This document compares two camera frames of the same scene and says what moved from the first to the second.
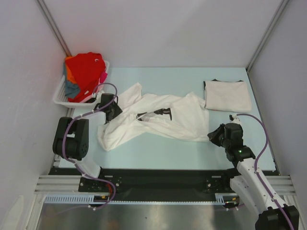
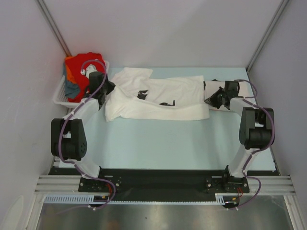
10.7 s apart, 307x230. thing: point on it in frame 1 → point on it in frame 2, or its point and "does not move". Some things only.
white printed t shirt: [183, 118] → [136, 96]
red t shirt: [87, 69] does not move
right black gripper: [214, 135] → [218, 97]
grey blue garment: [72, 89] does not move
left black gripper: [118, 110] → [111, 86]
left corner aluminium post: [53, 27] does not move
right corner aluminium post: [283, 5] does not move
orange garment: [69, 76] does not move
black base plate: [150, 185] does not move
